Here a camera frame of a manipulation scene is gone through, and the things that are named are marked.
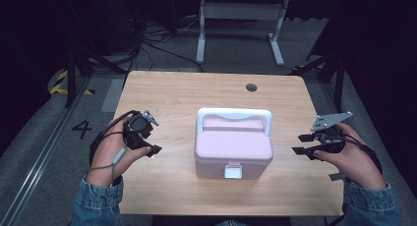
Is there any person's right hand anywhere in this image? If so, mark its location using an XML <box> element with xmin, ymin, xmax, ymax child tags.
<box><xmin>314</xmin><ymin>122</ymin><xmax>388</xmax><ymax>191</ymax></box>

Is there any metal floor rail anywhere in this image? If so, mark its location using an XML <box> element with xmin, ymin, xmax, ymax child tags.
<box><xmin>0</xmin><ymin>76</ymin><xmax>93</xmax><ymax>226</ymax></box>

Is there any person's left hand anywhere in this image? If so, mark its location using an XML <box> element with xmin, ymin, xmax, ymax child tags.
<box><xmin>86</xmin><ymin>115</ymin><xmax>152</xmax><ymax>188</ymax></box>

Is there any pink box with white handle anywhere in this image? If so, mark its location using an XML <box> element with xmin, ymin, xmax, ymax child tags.
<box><xmin>193</xmin><ymin>106</ymin><xmax>274</xmax><ymax>181</ymax></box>

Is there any yellow black floor tape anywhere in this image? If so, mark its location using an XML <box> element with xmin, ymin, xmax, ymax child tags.
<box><xmin>48</xmin><ymin>70</ymin><xmax>96</xmax><ymax>96</ymax></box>

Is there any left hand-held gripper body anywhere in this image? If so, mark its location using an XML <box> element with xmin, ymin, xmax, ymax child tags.
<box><xmin>122</xmin><ymin>109</ymin><xmax>161</xmax><ymax>151</ymax></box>

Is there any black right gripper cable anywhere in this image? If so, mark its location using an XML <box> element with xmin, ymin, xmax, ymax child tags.
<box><xmin>319</xmin><ymin>133</ymin><xmax>384</xmax><ymax>175</ymax></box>

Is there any white metal desk frame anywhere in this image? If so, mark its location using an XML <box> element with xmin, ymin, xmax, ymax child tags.
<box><xmin>195</xmin><ymin>0</ymin><xmax>290</xmax><ymax>68</ymax></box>

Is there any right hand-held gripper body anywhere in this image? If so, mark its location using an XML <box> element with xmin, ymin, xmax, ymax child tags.
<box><xmin>310</xmin><ymin>110</ymin><xmax>354</xmax><ymax>154</ymax></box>

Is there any tangle of black floor cables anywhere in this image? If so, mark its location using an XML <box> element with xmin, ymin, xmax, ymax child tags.
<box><xmin>139</xmin><ymin>14</ymin><xmax>206</xmax><ymax>74</ymax></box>

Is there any black tripod stand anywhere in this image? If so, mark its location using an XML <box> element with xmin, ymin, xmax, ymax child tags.
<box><xmin>288</xmin><ymin>50</ymin><xmax>349</xmax><ymax>113</ymax></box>
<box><xmin>63</xmin><ymin>43</ymin><xmax>128</xmax><ymax>109</ymax></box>

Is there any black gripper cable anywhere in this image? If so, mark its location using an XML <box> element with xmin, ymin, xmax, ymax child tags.
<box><xmin>89</xmin><ymin>109</ymin><xmax>141</xmax><ymax>166</ymax></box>
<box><xmin>319</xmin><ymin>133</ymin><xmax>384</xmax><ymax>175</ymax></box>

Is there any grey left gripper cable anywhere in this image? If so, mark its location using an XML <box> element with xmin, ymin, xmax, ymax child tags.
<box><xmin>89</xmin><ymin>146</ymin><xmax>128</xmax><ymax>185</ymax></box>

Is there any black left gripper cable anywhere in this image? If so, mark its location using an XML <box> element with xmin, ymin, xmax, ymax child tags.
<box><xmin>89</xmin><ymin>109</ymin><xmax>141</xmax><ymax>166</ymax></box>

